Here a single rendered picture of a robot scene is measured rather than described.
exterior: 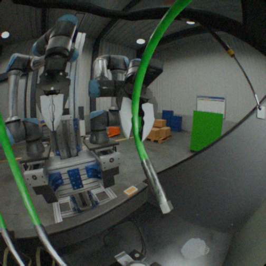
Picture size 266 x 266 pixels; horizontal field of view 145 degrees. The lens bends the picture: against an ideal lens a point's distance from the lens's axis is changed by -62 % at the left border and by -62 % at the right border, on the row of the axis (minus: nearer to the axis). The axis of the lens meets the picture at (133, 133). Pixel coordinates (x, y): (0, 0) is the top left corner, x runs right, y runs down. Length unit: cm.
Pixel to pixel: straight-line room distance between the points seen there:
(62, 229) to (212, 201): 50
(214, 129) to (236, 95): 370
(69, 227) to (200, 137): 337
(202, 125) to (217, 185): 301
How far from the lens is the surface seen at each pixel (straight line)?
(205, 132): 335
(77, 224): 40
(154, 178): 17
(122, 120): 19
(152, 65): 22
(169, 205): 17
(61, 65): 22
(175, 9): 17
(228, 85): 671
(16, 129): 69
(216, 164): 35
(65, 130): 82
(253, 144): 35
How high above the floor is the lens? 128
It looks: 13 degrees down
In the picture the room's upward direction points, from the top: straight up
